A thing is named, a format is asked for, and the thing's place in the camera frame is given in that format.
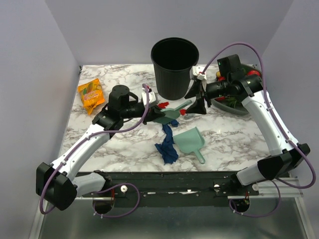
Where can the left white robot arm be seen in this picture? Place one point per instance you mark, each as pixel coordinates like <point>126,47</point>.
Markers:
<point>58,183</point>

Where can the dark grey fruit tray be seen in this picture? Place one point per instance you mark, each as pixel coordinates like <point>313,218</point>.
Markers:
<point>230,104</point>

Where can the red apple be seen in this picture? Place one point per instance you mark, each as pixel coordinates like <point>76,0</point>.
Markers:
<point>254,72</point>

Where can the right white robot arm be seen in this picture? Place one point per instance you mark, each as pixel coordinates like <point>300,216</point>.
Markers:
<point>248,87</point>

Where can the green plastic dustpan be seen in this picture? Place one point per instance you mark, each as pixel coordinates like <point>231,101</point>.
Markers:
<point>191,141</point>

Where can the red paper scrap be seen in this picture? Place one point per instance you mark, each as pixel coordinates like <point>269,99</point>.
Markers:
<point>163,105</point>
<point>182,112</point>

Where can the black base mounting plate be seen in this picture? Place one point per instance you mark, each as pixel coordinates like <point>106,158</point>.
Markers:
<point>176,189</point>

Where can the dark blue cloth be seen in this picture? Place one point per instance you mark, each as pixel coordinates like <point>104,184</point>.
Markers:
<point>166,148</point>

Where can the green hand brush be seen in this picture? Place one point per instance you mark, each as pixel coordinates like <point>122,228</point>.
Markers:
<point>171,114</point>

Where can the orange snack bag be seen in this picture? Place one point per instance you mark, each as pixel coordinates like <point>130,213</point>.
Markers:
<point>91,95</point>

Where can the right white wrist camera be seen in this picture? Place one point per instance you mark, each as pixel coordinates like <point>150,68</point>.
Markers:
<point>196,72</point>

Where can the black plastic trash bin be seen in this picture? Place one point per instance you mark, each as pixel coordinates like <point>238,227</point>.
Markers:
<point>173,59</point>

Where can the aluminium rail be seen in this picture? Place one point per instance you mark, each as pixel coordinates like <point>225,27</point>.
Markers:
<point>263,190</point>

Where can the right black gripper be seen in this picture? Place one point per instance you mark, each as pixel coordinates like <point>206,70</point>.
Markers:
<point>198,107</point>

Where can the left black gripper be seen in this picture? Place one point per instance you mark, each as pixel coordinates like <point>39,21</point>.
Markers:
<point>153,112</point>

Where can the red paper scrap middle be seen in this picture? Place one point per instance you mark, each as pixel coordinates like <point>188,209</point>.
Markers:
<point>163,105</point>

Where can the red paper scrap right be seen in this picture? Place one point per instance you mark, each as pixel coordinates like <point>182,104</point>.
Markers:
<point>182,112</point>

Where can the red yellow cherries cluster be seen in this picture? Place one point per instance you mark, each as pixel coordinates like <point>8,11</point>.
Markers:
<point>219,77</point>

